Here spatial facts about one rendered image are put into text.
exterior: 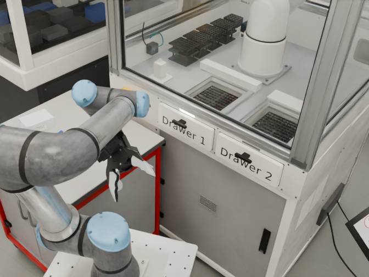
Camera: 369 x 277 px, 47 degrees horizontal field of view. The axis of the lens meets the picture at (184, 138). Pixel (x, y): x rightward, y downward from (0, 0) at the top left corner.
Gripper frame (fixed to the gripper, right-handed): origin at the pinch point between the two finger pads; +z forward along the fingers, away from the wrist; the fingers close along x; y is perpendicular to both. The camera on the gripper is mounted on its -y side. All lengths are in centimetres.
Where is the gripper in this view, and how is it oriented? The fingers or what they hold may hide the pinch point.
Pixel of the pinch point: (134, 190)
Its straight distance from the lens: 125.7
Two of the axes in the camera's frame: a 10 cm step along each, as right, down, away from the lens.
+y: 4.2, 1.2, 9.0
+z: 4.5, 8.3, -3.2
